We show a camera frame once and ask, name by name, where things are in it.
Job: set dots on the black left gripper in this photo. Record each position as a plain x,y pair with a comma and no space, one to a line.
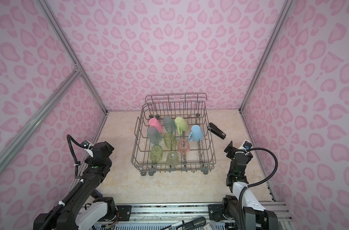
109,147

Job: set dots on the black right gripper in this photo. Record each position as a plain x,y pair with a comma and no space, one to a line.
233,151

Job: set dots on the blue handled white mug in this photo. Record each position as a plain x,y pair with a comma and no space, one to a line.
196,134

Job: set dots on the pale green cup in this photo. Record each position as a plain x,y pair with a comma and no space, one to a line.
156,154

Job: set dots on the transparent pink cup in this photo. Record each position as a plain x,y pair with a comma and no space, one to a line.
183,146

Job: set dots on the pink plastic cup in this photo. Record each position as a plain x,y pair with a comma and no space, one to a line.
153,122

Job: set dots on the cream green-handled mug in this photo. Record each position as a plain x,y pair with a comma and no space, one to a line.
181,125

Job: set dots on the green transparent glass cup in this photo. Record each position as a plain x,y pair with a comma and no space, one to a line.
170,141

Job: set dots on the teal textured plastic cup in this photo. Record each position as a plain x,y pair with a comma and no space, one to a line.
169,124

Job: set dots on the light green textured cup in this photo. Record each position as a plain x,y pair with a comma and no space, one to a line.
172,159

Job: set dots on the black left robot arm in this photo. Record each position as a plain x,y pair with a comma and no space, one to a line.
63,216

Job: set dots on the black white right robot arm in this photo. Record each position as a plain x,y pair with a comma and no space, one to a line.
242,205

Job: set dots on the black stapler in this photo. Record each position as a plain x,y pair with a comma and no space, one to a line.
215,130

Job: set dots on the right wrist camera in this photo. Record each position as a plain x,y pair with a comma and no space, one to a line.
246,146

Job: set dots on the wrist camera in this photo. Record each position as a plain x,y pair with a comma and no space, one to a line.
246,146
88,147

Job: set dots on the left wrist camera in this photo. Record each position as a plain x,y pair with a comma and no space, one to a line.
88,147

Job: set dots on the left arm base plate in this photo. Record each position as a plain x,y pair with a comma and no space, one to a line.
118,213

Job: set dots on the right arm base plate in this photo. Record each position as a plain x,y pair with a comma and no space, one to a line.
217,212

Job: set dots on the grey wire dish rack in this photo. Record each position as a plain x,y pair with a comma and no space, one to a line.
191,107

